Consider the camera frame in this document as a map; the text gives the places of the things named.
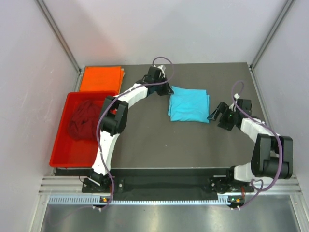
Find light blue t shirt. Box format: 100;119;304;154
168;86;210;123

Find left aluminium frame post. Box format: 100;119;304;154
34;0;82;73

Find red plastic bin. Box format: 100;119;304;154
49;91;116;168

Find aluminium frame post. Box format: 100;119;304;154
249;0;295;72
34;0;82;73

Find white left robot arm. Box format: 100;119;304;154
88;65;174;192

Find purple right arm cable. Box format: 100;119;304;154
231;81;284;211

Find folded orange t shirt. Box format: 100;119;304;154
79;66;125;94

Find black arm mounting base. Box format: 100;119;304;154
82;168;253;202

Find slotted grey cable duct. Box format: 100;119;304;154
48;195;243;205

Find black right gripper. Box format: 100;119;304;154
207;102;239;131

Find aluminium front frame rail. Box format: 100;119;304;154
39;175;302;195

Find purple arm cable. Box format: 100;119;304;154
231;81;284;211
93;57;175;213

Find right aluminium frame post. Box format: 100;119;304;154
249;0;295;72

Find dark red t shirt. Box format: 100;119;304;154
67;100;101;141

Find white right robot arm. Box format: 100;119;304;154
208;98;294;191

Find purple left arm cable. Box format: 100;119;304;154
93;57;175;213

